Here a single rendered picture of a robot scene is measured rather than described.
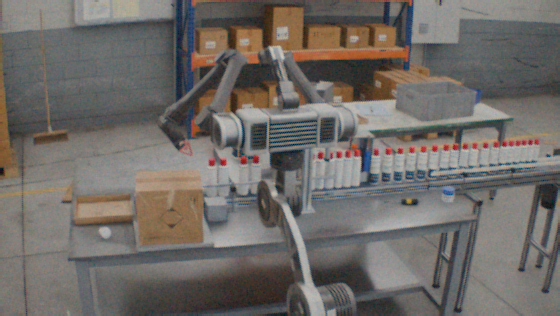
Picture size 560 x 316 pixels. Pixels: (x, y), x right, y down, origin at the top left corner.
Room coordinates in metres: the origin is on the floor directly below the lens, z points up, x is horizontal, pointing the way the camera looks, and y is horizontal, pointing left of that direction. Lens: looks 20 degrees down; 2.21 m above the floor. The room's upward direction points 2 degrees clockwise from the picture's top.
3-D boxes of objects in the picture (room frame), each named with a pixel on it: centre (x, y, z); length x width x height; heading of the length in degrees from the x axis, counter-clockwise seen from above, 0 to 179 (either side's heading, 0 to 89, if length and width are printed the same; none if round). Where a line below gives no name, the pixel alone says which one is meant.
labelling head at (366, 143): (3.34, -0.44, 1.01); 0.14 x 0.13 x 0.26; 106
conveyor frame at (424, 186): (3.14, -0.06, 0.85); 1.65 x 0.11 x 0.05; 106
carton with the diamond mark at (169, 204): (2.64, 0.50, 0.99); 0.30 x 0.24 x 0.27; 101
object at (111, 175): (3.29, 0.12, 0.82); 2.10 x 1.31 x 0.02; 106
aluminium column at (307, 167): (3.01, -0.14, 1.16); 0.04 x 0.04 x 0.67; 16
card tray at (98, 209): (2.86, 0.90, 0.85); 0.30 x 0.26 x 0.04; 106
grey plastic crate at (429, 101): (5.11, -1.31, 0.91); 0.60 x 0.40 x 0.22; 116
